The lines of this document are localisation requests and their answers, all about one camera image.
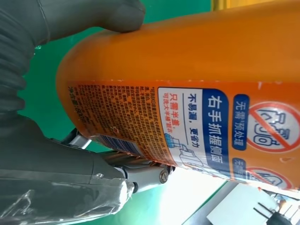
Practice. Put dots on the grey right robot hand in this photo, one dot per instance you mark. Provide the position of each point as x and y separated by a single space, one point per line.
47 167

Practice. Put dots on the white table foot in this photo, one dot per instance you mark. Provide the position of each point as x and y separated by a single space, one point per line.
234 208

